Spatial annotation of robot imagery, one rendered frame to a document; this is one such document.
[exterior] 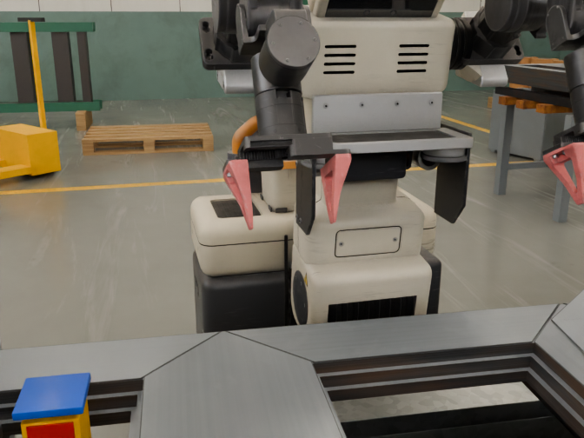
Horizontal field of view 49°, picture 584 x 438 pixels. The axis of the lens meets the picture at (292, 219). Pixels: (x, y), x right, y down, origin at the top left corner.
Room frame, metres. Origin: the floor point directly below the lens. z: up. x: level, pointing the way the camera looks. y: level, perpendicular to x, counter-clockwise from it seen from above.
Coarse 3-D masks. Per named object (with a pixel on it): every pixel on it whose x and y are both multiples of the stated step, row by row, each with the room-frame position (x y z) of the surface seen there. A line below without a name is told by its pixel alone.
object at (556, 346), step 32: (448, 352) 0.65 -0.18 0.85; (480, 352) 0.66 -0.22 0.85; (512, 352) 0.66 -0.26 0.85; (544, 352) 0.65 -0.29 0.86; (576, 352) 0.64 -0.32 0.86; (96, 384) 0.58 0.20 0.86; (128, 384) 0.59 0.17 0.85; (352, 384) 0.62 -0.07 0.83; (384, 384) 0.62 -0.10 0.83; (416, 384) 0.63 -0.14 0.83; (448, 384) 0.64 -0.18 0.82; (480, 384) 0.64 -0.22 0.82; (544, 384) 0.62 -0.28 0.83; (576, 384) 0.59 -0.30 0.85; (0, 416) 0.56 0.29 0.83; (96, 416) 0.57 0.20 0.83; (128, 416) 0.57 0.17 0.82; (576, 416) 0.56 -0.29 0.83
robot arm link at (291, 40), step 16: (240, 16) 0.79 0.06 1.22; (272, 16) 0.71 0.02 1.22; (288, 16) 0.71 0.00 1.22; (304, 16) 0.71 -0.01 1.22; (240, 32) 0.79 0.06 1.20; (256, 32) 0.76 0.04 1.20; (272, 32) 0.69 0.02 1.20; (288, 32) 0.70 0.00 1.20; (304, 32) 0.70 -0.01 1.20; (240, 48) 0.79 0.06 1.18; (256, 48) 0.79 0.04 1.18; (272, 48) 0.69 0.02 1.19; (288, 48) 0.69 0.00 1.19; (304, 48) 0.69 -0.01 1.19; (272, 64) 0.70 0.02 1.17; (288, 64) 0.68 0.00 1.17; (304, 64) 0.68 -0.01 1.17; (272, 80) 0.72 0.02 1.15; (288, 80) 0.71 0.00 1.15
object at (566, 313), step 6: (576, 300) 0.78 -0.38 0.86; (582, 300) 0.78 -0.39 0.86; (570, 306) 0.76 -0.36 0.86; (576, 306) 0.76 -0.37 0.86; (582, 306) 0.76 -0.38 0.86; (558, 312) 0.74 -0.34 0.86; (564, 312) 0.74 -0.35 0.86; (570, 312) 0.74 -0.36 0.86; (576, 312) 0.74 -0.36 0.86; (582, 312) 0.74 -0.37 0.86; (552, 318) 0.73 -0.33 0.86; (558, 318) 0.73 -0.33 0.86; (564, 318) 0.73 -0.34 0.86; (570, 318) 0.73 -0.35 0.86; (576, 318) 0.73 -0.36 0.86; (582, 318) 0.73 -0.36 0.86
